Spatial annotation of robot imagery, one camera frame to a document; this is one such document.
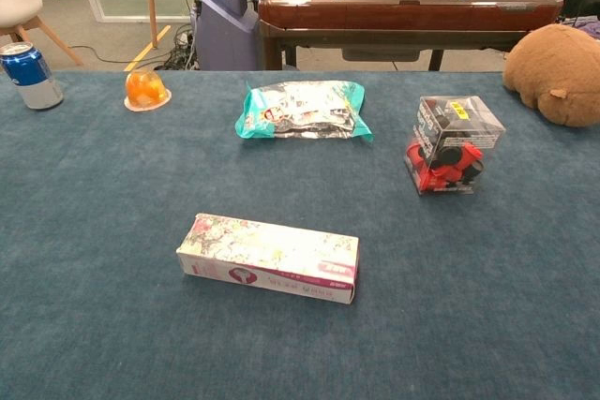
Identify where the floral pink carton box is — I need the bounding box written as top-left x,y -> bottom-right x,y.
175,212 -> 361,305

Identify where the blue white soda can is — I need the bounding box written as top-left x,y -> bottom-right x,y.
0,41 -> 65,111

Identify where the clear box red toy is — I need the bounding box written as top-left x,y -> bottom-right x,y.
403,95 -> 507,198

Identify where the teal snack bag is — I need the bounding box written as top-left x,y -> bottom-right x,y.
233,80 -> 375,143

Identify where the brown wooden mahjong table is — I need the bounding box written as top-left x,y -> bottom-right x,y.
257,0 -> 564,72

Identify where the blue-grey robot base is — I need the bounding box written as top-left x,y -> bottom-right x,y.
192,0 -> 260,72

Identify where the orange fruit jelly cup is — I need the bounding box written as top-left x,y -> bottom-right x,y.
123,67 -> 173,113

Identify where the wooden pole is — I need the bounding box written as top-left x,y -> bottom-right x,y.
142,0 -> 159,50

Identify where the black floor cable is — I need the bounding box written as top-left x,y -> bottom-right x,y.
68,44 -> 166,67

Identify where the brown plush toy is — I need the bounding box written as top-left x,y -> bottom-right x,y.
502,22 -> 600,128

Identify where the tangled cables power strip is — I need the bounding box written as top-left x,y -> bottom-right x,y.
157,22 -> 201,71

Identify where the purple cloth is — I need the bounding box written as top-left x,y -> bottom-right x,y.
567,15 -> 600,40

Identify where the blue table cloth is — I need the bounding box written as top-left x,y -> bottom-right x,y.
0,69 -> 600,400

